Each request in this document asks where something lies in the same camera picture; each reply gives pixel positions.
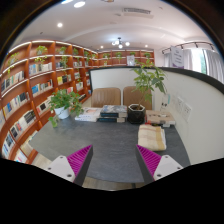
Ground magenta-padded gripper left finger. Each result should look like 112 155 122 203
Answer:
46 144 94 187

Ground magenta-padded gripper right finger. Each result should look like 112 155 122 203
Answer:
134 144 184 186

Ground cream and yellow striped towel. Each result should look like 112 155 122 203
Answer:
137 123 168 152

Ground red and white book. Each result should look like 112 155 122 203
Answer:
146 121 172 129

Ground beige book with black print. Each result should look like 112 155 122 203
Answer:
145 109 177 126

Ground white flat book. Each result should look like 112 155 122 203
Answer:
78 106 103 120
74 114 100 123

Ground tall plant in black pot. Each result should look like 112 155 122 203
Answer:
127 63 168 125

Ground leafy plant in white pot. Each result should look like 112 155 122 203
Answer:
48 89 85 129

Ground dark thick book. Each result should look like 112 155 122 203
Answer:
97 115 127 124

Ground grey marbled thick book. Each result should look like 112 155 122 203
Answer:
99 104 129 119

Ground orange wooden bookshelf unit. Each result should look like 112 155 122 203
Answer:
0 39 156 165

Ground white hanging banner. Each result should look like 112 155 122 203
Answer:
169 45 185 70

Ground white sheer curtain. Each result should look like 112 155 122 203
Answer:
183 48 224 85

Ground small white paper sign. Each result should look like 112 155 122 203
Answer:
126 54 137 67

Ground ceiling chandelier with round bulbs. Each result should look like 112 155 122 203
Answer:
111 37 131 50

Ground ceiling air vent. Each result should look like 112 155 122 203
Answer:
121 7 155 19

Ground recessed ceiling lights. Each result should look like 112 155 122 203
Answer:
56 0 151 48

